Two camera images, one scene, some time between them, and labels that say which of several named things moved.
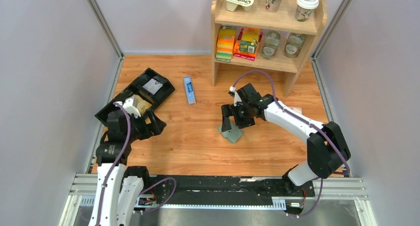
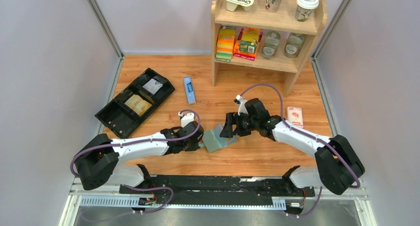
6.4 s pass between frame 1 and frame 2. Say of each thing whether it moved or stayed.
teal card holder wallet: moved
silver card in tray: stayed
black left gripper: moved
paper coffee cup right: stayed
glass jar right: stayed
